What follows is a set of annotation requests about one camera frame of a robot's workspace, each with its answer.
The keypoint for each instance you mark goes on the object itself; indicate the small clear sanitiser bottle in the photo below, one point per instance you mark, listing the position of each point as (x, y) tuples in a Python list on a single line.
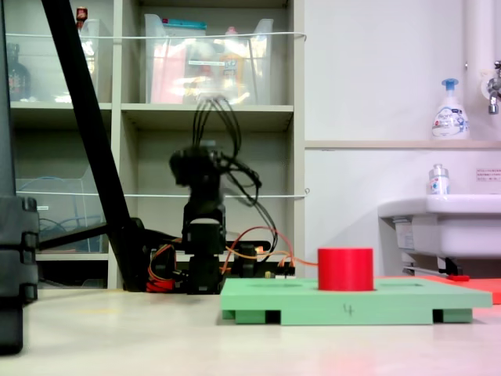
[(438, 182)]

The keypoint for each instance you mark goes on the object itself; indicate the metal faucet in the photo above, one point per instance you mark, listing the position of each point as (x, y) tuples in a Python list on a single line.
[(493, 88)]

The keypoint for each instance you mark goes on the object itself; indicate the white foam soap bottle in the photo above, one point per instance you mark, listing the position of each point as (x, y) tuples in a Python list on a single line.
[(450, 117)]

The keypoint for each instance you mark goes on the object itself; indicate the green shape sorting board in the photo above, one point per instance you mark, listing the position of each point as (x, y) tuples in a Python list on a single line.
[(352, 305)]

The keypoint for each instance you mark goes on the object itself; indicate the white sink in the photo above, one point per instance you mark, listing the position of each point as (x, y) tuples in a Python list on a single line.
[(462, 223)]

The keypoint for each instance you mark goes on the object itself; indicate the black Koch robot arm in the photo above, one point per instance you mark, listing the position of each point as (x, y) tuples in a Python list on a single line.
[(203, 243)]

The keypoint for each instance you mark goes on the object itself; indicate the large clear plastic bin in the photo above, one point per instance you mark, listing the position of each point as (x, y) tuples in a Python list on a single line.
[(203, 70)]

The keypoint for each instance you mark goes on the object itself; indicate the notched black stack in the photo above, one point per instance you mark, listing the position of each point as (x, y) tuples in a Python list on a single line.
[(15, 274)]

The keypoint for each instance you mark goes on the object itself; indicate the orange bottle with pink cap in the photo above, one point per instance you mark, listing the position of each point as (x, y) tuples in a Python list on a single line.
[(231, 70)]

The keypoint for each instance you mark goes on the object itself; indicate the dark glass bottle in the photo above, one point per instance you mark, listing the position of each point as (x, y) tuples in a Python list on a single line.
[(17, 78)]

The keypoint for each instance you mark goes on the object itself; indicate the black tripod leg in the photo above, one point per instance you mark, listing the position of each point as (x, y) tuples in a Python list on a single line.
[(4, 117), (84, 117)]

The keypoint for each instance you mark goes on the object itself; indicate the black speckled gripper finger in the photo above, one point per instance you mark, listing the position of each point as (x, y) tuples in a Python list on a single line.
[(186, 166)]

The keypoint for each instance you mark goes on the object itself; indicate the grey shelf unit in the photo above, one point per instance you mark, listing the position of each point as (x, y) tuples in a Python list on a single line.
[(207, 111)]

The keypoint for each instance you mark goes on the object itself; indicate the red cylinder block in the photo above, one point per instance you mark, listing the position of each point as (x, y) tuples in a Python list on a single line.
[(345, 270)]

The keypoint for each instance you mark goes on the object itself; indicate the small circuit board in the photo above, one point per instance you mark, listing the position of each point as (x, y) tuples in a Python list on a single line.
[(283, 272)]

